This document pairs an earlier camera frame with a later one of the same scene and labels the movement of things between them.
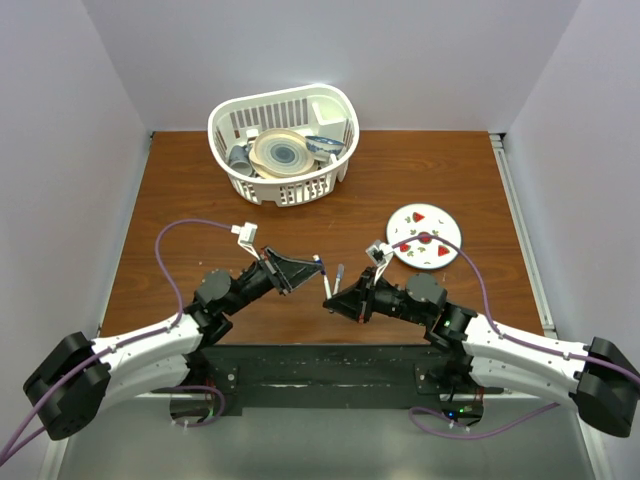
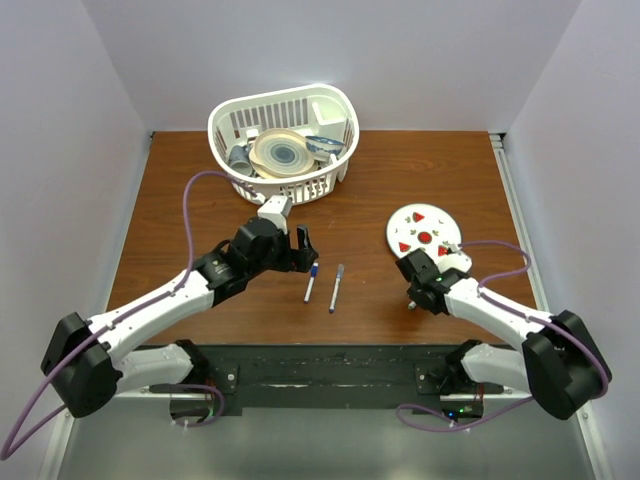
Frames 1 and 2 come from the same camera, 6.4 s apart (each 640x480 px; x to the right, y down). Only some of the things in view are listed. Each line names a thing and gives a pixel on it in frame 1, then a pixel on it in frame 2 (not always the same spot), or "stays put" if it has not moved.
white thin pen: x=327 y=286 → x=308 y=293
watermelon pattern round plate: x=421 y=219 stays put
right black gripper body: x=388 y=300 → x=412 y=294
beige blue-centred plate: x=281 y=153 stays put
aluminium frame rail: x=505 y=171 stays put
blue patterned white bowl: x=322 y=148 stays put
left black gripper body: x=253 y=283 → x=281 y=256
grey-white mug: x=239 y=160 stays put
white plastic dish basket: x=288 y=148 stays put
